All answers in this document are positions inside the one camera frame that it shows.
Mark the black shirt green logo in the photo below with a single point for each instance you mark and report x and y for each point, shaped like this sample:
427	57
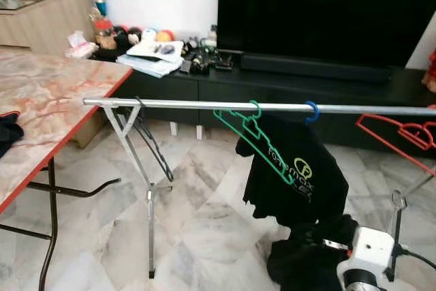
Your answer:
300	264
300	195

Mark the green plastic hanger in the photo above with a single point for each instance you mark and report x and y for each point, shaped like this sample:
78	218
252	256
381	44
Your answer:
251	126

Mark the blue plastic hanger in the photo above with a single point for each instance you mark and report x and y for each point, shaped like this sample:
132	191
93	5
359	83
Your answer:
315	108

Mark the red plastic hanger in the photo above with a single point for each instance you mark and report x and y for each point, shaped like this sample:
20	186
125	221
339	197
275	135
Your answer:
415	133

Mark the black soundbar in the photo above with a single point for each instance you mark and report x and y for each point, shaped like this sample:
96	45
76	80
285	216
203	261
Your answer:
313	68

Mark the black television console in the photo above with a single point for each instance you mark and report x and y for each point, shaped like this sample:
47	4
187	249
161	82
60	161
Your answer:
231	90

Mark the silver metal clothes rack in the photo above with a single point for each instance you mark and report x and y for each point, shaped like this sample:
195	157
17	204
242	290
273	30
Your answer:
191	105

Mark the small black display device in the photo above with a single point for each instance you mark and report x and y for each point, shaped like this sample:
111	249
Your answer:
223	64

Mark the large black television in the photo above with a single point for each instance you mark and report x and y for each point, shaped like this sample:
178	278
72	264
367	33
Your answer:
320	11

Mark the clear plastic bottle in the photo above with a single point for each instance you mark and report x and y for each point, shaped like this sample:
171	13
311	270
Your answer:
212	37

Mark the white paper stack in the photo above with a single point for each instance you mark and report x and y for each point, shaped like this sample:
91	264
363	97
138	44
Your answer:
153	59

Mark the orange round toy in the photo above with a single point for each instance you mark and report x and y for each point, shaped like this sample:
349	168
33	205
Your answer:
164	36

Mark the white round toy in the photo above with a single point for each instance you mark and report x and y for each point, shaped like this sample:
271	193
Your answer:
148	35

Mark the black mouse plush toy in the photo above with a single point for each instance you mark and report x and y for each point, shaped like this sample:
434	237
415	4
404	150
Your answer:
133	33

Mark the red lid jar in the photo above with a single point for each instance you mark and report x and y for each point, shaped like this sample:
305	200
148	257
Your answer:
103	35

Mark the pink white tissue box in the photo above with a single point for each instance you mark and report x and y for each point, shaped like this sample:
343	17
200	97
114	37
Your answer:
82	49

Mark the marble pattern folding table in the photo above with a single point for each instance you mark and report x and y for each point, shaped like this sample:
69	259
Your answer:
48	86

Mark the navy blue shirt red trim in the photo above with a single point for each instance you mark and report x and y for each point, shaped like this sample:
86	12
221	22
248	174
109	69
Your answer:
8	134

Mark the light wood sideboard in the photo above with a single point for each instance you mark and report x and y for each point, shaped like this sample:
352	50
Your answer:
48	25

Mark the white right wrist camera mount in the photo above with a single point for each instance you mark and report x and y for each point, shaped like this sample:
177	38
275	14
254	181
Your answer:
371	250

